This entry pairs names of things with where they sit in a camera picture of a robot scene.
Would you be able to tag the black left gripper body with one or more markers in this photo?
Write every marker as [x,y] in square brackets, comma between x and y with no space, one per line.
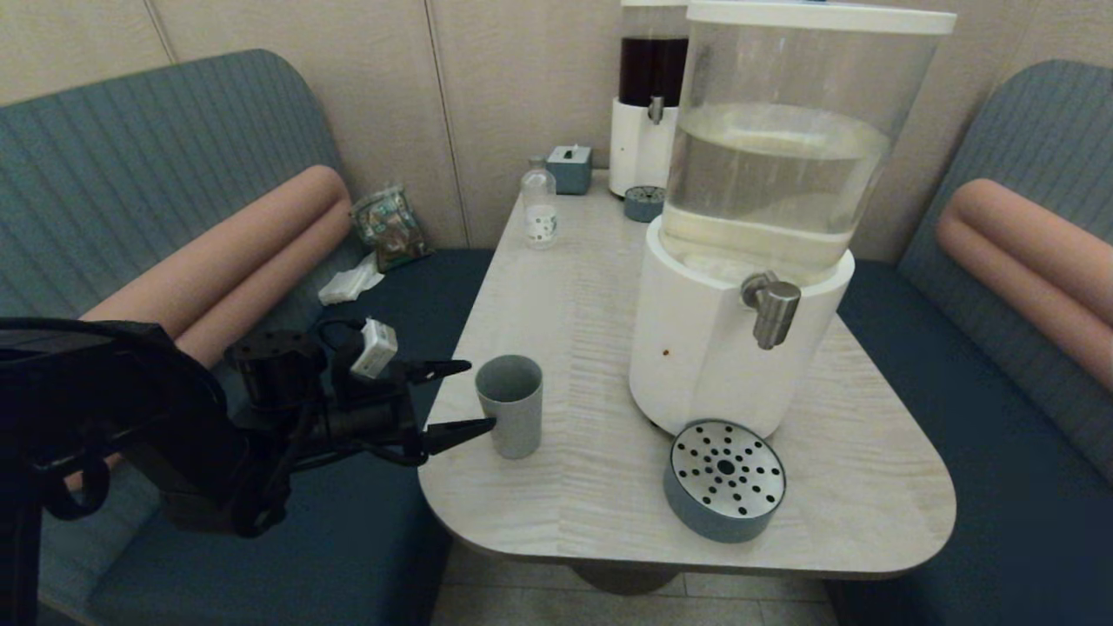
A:
[374,417]

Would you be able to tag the grey-blue plastic cup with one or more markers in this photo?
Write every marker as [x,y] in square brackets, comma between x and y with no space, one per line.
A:
[515,417]

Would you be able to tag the white water dispenser lid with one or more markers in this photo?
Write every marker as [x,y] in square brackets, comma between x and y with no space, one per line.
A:
[817,17]

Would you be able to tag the clear water dispenser white base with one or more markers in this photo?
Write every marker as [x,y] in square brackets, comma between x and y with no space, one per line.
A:
[696,348]

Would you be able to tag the metal water dispenser tap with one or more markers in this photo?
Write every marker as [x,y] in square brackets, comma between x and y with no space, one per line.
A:
[774,313]

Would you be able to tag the crumpled snack bag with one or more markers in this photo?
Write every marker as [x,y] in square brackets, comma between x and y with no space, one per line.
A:
[391,228]

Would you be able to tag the blue tissue box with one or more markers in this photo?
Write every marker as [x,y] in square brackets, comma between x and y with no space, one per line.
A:
[569,171]

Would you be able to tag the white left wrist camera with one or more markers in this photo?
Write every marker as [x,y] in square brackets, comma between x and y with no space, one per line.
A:
[376,349]

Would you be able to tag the round blue perforated drip tray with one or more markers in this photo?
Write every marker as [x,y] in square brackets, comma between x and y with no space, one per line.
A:
[723,515]

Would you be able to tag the small metal drink dispenser tap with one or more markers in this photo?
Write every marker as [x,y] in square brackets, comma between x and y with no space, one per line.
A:
[656,110]

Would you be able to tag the table pedestal base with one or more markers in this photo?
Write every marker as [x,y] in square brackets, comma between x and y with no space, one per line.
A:
[622,578]

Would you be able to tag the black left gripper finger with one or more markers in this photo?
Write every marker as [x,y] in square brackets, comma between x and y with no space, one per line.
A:
[448,435]
[430,372]

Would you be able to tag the pink bolster cushion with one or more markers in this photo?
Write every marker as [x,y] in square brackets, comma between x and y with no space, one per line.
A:
[261,243]
[1026,252]

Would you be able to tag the small round blue drip tray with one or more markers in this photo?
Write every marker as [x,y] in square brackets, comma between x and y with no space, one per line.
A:
[643,209]

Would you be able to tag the dark drink dispenser white base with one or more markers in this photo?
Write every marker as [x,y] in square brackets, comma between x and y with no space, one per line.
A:
[635,148]

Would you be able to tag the crumpled white napkin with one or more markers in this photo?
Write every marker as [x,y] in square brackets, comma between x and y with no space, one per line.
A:
[348,284]

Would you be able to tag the small clear plastic bottle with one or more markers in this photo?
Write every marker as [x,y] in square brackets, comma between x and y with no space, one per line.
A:
[539,216]

